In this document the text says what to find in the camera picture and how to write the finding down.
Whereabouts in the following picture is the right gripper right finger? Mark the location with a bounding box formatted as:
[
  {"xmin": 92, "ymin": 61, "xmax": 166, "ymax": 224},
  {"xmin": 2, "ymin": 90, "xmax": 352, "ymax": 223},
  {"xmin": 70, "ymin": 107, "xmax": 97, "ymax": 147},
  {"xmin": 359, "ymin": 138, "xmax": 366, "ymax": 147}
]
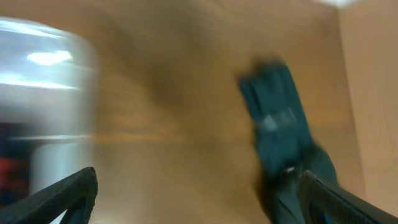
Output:
[{"xmin": 298, "ymin": 170, "xmax": 397, "ymax": 224}]

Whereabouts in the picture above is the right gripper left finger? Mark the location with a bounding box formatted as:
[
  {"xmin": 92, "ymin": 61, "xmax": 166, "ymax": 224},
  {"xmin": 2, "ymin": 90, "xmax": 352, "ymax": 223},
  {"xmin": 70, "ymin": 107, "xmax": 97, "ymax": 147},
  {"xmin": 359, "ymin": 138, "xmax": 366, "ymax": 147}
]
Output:
[{"xmin": 1, "ymin": 167, "xmax": 98, "ymax": 224}]

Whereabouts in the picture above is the dark navy garment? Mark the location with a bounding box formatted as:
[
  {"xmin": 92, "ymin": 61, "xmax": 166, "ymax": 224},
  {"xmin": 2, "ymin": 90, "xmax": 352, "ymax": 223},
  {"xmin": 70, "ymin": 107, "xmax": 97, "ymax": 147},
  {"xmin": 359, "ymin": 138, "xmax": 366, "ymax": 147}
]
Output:
[{"xmin": 239, "ymin": 61, "xmax": 314, "ymax": 178}]

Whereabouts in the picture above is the red navy plaid shirt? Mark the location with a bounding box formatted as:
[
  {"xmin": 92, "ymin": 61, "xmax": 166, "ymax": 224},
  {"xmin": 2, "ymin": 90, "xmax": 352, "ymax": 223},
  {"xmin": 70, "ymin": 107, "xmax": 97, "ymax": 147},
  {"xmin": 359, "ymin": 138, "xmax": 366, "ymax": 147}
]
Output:
[{"xmin": 1, "ymin": 123, "xmax": 33, "ymax": 208}]

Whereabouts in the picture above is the clear plastic storage container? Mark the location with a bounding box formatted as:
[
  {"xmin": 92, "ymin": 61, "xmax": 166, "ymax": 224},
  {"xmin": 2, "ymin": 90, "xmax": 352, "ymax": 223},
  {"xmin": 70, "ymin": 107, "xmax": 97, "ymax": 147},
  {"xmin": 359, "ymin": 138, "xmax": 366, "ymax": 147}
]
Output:
[{"xmin": 1, "ymin": 17, "xmax": 97, "ymax": 203}]

